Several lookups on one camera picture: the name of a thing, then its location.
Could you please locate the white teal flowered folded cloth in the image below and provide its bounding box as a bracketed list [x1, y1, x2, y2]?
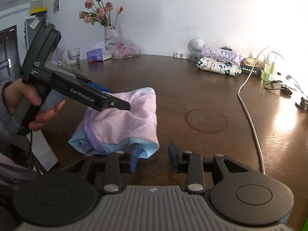
[196, 57, 242, 76]

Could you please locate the purple tissue pack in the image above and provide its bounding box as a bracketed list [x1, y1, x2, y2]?
[86, 41, 112, 62]

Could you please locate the white robot speaker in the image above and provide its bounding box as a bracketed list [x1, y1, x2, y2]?
[188, 38, 206, 60]

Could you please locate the green pump bottle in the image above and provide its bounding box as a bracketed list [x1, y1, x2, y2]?
[262, 52, 272, 82]

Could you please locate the dark panelled door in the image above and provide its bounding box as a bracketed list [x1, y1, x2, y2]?
[0, 25, 19, 81]

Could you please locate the yellow black box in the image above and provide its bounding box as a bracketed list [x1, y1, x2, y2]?
[30, 0, 48, 16]

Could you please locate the grey cabinet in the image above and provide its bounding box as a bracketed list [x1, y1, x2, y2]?
[23, 13, 49, 51]

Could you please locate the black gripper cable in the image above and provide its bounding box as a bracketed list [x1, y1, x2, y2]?
[28, 130, 45, 174]

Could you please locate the dried rose bouquet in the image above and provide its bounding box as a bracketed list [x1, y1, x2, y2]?
[79, 0, 124, 27]

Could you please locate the clear red printed plastic bag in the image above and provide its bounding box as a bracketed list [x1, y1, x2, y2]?
[106, 29, 142, 59]

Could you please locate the black phone stand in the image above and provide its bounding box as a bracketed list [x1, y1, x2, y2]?
[295, 97, 308, 111]

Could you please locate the person's left forearm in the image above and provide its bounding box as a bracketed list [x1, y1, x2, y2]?
[0, 76, 24, 154]

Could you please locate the person's left hand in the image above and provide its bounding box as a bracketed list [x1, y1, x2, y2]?
[2, 78, 66, 131]

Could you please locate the thick white cable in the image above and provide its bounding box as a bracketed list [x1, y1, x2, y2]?
[237, 46, 270, 176]

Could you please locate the lilac wrapped vase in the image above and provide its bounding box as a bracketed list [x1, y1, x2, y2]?
[104, 25, 121, 45]

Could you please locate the purple floral folded cloth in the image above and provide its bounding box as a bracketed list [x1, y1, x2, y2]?
[201, 47, 242, 65]

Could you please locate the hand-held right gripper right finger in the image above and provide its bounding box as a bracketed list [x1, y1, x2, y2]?
[168, 143, 251, 195]

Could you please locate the thin white cable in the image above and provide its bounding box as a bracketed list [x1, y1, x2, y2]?
[285, 74, 308, 101]

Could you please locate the beige small box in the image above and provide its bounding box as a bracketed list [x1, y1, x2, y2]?
[243, 58, 261, 67]

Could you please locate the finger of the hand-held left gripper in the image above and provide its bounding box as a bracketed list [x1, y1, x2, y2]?
[72, 73, 113, 95]
[50, 71, 131, 112]

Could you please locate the clear drinking glass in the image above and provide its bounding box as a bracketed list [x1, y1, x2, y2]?
[67, 48, 80, 64]

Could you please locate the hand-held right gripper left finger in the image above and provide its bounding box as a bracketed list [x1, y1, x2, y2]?
[59, 144, 142, 196]

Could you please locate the pink and blue shirt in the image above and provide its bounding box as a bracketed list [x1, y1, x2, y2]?
[68, 86, 161, 160]

